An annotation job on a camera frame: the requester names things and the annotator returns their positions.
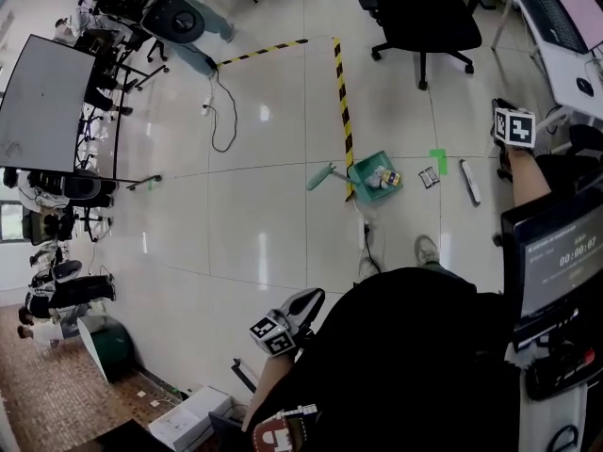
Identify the black chest screen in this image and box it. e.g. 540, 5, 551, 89
499, 188, 603, 334

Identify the white bar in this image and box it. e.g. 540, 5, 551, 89
459, 157, 482, 206

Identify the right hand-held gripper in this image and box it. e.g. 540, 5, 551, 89
491, 97, 537, 183

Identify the yellow black hazard tape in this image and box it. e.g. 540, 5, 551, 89
216, 37, 356, 202

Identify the person's left shoe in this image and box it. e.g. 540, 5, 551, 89
358, 254, 382, 282

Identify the person's black shirt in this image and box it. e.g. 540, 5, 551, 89
244, 266, 522, 452

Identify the open laptop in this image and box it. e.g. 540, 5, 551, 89
511, 0, 603, 56

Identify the green dustpan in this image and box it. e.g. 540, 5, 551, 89
305, 150, 405, 204

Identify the black power cable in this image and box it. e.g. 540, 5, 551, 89
360, 223, 383, 275

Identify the green bin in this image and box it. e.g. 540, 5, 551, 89
76, 315, 136, 384

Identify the white box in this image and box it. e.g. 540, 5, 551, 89
147, 385, 235, 452

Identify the black chest controller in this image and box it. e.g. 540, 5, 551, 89
522, 331, 597, 402

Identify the grey black backpack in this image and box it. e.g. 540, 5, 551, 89
140, 0, 207, 45

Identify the person's left forearm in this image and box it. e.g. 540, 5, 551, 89
240, 354, 297, 435

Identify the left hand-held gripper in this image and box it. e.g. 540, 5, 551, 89
248, 287, 328, 360

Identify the white desk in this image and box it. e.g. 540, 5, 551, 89
492, 0, 603, 122

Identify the person's shoe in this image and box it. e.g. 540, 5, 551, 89
414, 234, 442, 268
358, 254, 382, 282

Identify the person's right forearm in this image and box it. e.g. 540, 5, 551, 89
507, 148, 553, 208

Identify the black floor cable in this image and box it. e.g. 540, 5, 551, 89
209, 61, 238, 153

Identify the person's right shoe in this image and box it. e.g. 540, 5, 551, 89
414, 234, 442, 268

